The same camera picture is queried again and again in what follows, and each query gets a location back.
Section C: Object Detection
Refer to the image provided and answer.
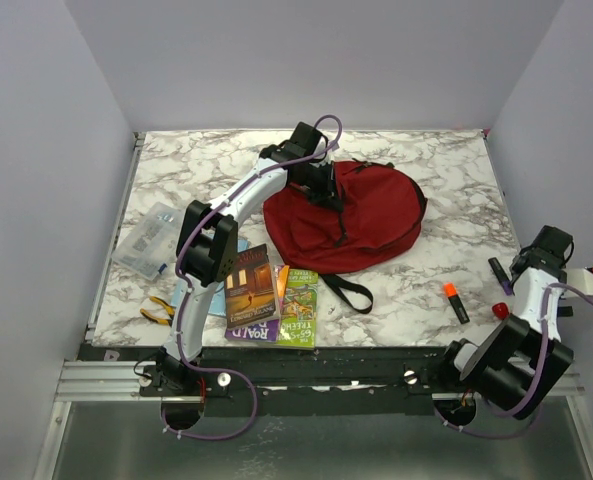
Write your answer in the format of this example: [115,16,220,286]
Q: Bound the dark brown paperback book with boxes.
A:
[224,244,279,330]

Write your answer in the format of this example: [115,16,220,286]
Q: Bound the clear plastic organizer box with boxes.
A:
[112,202,183,281]

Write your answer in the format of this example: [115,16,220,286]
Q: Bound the red round stamp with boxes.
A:
[492,302,510,320]

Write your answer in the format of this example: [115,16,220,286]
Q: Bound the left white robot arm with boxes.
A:
[163,114,343,395]

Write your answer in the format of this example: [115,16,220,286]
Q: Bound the purple black highlighter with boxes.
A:
[488,257,514,296]

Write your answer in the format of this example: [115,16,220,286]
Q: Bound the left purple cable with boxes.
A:
[163,113,347,441]

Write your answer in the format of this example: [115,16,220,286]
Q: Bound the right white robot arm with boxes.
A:
[435,225,574,420]

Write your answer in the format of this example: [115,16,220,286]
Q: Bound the light blue book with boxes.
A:
[170,237,249,318]

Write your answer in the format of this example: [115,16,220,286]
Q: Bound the green Treehouse book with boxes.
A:
[276,268,319,350]

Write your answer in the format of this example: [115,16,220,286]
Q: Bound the purple Roald Dahl book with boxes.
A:
[224,265,289,343]

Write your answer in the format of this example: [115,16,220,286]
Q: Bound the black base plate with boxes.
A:
[78,344,473,427]

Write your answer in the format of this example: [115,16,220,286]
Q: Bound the aluminium mounting rail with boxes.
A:
[55,361,586,403]

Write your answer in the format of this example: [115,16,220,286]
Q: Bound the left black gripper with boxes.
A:
[294,161,344,213]

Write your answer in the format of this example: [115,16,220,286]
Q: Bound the red backpack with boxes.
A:
[263,159,428,314]

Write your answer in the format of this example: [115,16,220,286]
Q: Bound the orange black highlighter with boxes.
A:
[443,283,470,324]

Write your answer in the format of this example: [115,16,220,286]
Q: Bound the yellow handled pliers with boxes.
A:
[139,296,176,327]

